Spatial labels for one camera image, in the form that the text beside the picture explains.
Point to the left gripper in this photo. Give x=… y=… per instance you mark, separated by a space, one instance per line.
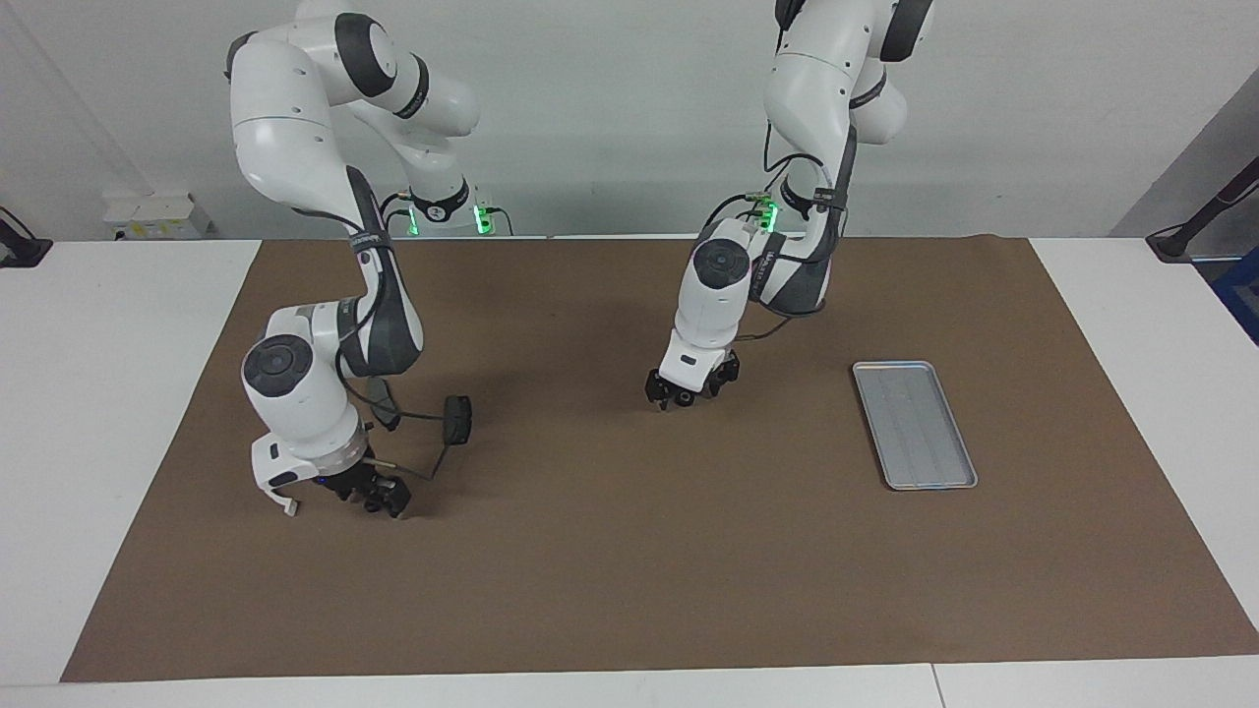
x=692 y=397

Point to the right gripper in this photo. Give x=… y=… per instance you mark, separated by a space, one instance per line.
x=352 y=480

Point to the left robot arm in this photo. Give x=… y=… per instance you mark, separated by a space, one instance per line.
x=816 y=88

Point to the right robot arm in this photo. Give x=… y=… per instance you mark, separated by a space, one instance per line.
x=295 y=128

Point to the silver metal tray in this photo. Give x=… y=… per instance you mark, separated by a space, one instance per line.
x=915 y=425

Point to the white socket box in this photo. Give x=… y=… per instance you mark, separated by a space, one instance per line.
x=152 y=216

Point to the black stand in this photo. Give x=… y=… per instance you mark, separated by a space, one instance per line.
x=1195 y=224
x=22 y=252

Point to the blue box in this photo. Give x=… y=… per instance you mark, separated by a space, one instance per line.
x=1241 y=293

